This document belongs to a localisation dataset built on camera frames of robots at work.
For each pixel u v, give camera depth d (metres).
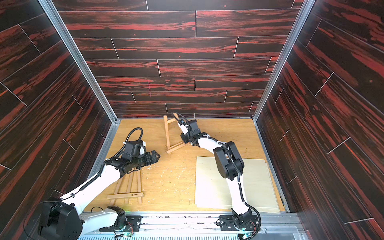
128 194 0.80
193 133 0.80
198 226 0.74
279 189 0.89
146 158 0.74
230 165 0.56
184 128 0.89
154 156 0.75
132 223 0.74
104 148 1.07
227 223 0.73
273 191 0.84
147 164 0.74
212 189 0.87
